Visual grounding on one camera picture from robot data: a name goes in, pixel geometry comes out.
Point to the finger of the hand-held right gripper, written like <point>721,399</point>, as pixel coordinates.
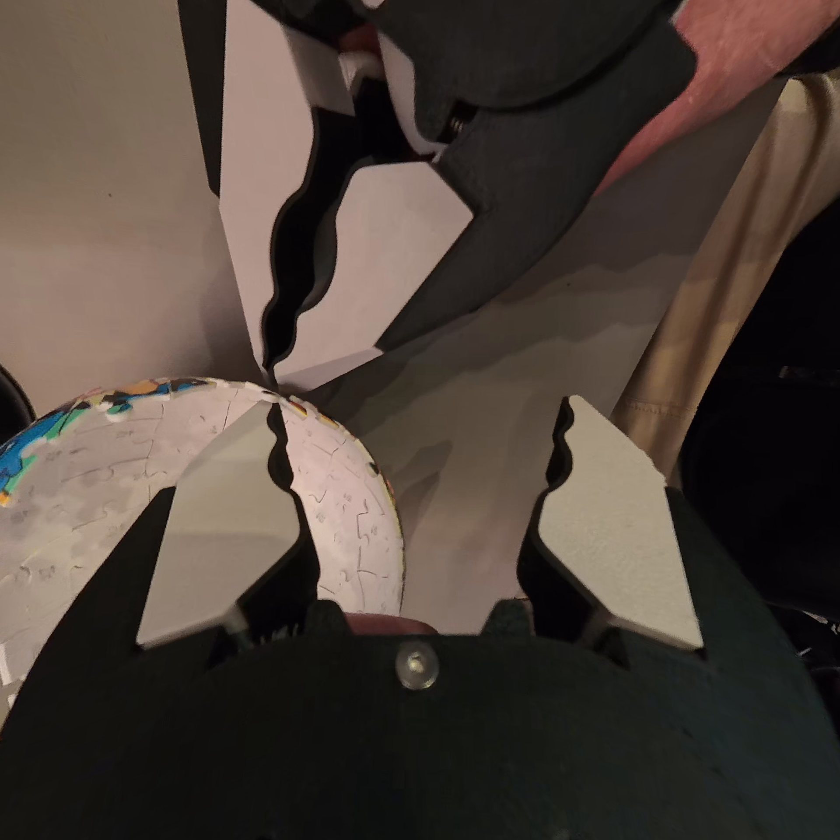
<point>394,262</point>
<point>259,131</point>

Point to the person's right forearm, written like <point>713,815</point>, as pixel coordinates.
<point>735,33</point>

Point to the black round puzzle stand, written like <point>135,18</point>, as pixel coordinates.
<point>13,400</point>

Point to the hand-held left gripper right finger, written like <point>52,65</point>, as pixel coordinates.
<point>617,544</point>

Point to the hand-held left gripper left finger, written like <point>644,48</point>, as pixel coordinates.
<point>210,544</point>

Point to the person's beige trousers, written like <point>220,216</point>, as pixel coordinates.
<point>722,295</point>

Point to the partly built puzzle ball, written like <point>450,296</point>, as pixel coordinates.
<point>348,525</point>

